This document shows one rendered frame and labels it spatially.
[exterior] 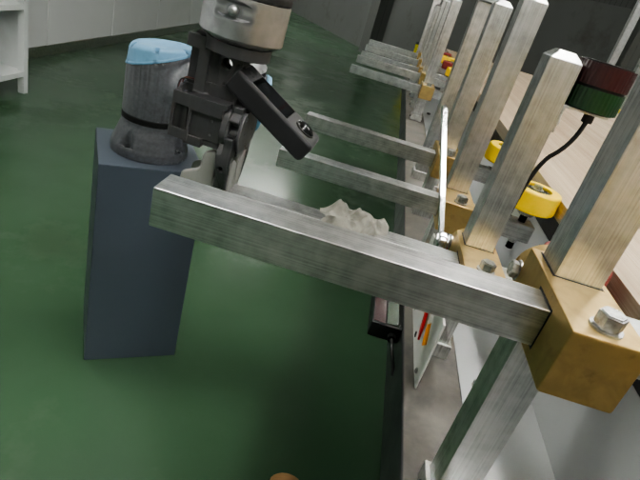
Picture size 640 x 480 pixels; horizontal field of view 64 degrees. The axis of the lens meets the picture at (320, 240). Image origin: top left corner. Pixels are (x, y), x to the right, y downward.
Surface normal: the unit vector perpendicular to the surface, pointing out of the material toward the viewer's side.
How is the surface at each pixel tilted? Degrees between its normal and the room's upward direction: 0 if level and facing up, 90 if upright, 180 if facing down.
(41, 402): 0
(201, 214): 90
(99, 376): 0
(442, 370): 0
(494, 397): 90
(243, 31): 92
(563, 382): 90
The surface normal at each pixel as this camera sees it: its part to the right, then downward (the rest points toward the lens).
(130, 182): 0.36, 0.51
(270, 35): 0.65, 0.51
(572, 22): -0.90, -0.04
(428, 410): 0.26, -0.86
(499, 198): -0.15, 0.42
